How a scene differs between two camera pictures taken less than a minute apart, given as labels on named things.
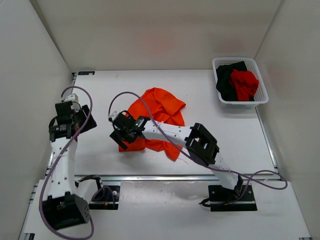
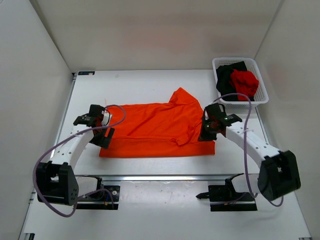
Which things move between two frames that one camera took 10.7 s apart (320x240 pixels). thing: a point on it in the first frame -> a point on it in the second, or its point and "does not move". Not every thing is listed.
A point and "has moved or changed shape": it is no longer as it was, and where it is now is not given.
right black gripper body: (119, 133) -> (208, 132)
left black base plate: (106, 198) does not move
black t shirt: (224, 86) does not move
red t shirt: (246, 83) does not move
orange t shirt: (158, 106) has moved or changed shape
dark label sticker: (86, 73) does not move
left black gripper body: (80, 117) -> (99, 139)
